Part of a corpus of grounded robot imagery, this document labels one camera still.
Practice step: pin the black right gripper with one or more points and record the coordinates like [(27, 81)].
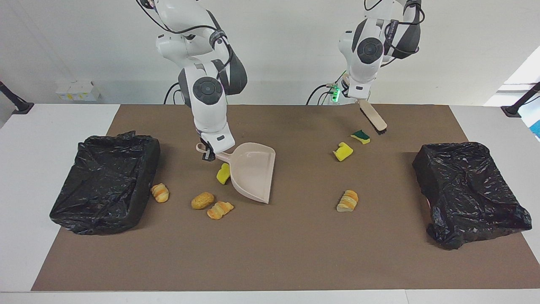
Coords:
[(208, 146)]

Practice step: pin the golden bread roll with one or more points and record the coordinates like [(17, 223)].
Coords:
[(202, 201)]

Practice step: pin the beige plastic dustpan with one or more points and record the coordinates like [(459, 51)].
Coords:
[(253, 169)]

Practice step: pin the notched yellow sponge piece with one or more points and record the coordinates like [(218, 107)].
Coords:
[(344, 153)]

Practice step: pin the pale striped croissant piece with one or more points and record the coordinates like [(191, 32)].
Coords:
[(348, 201)]

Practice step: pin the green and yellow sponge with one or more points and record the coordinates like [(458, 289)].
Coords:
[(361, 137)]

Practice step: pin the beige hand brush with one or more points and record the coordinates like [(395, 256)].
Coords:
[(373, 118)]

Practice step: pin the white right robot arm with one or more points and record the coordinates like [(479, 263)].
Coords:
[(206, 114)]

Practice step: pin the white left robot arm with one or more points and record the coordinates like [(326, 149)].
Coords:
[(363, 67)]

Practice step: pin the bin with black bag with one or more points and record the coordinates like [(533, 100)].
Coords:
[(468, 190), (105, 181)]

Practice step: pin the brown table mat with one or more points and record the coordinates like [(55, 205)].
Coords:
[(270, 270)]

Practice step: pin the white box with yellow labels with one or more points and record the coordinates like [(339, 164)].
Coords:
[(78, 90)]

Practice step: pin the black stand foot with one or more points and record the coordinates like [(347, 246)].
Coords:
[(21, 107), (514, 110)]

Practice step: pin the blue object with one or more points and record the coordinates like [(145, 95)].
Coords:
[(536, 128)]

